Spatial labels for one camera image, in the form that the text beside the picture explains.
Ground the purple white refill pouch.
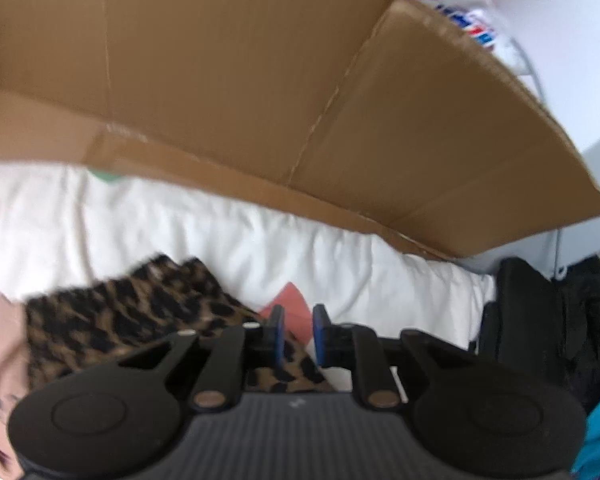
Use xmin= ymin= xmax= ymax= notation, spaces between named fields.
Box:
xmin=419 ymin=0 xmax=526 ymax=74

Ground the black bag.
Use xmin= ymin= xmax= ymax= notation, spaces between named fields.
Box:
xmin=477 ymin=257 xmax=600 ymax=413

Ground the brown cardboard sheet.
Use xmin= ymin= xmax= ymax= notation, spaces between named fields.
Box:
xmin=0 ymin=0 xmax=600 ymax=257

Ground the leopard print skirt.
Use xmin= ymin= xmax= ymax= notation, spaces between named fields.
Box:
xmin=24 ymin=252 xmax=336 ymax=395

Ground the cream cartoon bear bedsheet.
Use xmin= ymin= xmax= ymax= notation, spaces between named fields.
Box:
xmin=0 ymin=161 xmax=499 ymax=478

